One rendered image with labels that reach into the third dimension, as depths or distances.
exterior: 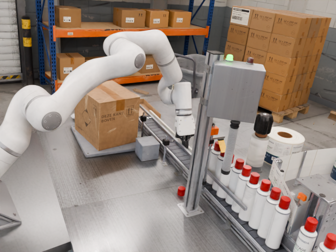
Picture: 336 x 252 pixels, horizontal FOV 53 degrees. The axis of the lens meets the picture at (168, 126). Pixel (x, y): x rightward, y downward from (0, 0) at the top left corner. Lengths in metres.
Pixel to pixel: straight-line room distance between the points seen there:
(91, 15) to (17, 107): 4.61
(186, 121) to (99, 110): 0.43
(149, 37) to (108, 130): 0.59
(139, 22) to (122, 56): 4.12
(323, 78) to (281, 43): 1.61
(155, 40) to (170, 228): 0.75
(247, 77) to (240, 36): 3.94
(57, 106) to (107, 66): 0.24
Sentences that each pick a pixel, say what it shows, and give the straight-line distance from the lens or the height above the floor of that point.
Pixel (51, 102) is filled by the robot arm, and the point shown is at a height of 1.29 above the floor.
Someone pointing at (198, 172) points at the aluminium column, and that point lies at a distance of 1.36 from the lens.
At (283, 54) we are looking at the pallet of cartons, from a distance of 4.71.
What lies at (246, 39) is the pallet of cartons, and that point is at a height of 0.99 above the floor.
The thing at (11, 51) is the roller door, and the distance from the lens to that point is 5.45.
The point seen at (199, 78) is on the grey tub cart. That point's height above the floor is 0.74.
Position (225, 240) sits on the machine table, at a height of 0.83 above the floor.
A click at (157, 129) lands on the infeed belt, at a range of 2.01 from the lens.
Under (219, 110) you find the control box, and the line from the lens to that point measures 1.19.
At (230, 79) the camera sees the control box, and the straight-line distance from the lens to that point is 1.15.
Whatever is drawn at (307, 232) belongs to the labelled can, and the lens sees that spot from 1.18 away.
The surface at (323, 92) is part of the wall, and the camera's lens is 6.13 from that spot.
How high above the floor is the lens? 1.73
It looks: 24 degrees down
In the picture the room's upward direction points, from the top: 6 degrees clockwise
